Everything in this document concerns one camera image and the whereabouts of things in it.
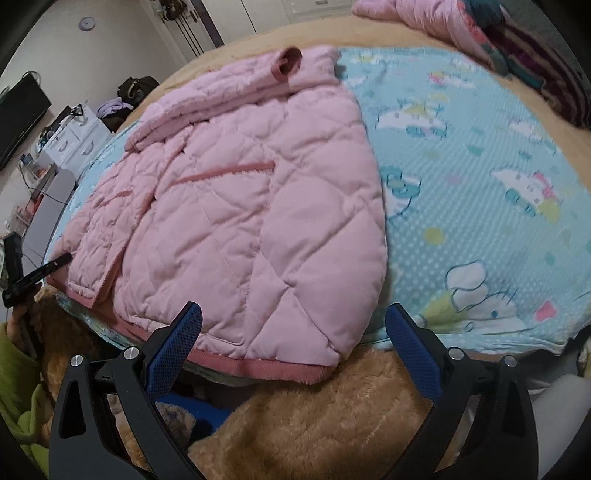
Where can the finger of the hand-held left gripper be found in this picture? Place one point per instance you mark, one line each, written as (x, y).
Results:
(13, 256)
(51, 266)

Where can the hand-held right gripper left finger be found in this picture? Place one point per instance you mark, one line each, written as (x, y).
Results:
(178, 346)

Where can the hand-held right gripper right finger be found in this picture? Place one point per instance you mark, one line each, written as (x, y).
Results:
(413, 350)

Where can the pink quilted jacket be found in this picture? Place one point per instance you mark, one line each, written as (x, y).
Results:
(240, 207)

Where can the person's left forearm green sleeve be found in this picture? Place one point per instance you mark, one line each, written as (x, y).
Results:
(18, 369)

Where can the purple clothes pile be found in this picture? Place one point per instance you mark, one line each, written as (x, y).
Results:
(113, 107)

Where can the person's left hand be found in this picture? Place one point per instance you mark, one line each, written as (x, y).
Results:
(15, 319)

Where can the blue cloth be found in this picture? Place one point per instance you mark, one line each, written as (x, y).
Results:
(207, 413)

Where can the brown plush toy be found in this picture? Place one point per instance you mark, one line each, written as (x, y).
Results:
(178, 422)

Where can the tan fluffy bed blanket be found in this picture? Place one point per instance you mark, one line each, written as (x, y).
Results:
(323, 415)

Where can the white drawer cabinet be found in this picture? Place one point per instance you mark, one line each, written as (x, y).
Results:
(78, 143)

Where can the black television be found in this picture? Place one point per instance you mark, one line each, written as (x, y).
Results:
(21, 120)

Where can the light blue cartoon blanket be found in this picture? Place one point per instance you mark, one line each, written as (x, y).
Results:
(485, 230)

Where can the person's leg light pants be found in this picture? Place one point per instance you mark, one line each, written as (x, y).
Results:
(558, 424)

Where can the yellow cartoon sheet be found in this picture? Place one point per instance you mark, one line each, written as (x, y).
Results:
(585, 353)

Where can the black backpack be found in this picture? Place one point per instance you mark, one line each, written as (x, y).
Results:
(138, 87)

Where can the white door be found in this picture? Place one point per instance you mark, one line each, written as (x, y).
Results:
(196, 32)

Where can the hanging dark bags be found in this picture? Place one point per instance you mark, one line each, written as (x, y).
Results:
(171, 9)

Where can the dark striped pillow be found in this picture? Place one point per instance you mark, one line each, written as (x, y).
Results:
(545, 69)

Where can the pink floral quilt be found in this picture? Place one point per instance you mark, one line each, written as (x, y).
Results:
(415, 18)

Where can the white wardrobe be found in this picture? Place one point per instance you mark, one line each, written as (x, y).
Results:
(268, 14)

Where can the round wall clock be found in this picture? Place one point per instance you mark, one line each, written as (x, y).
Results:
(86, 23)

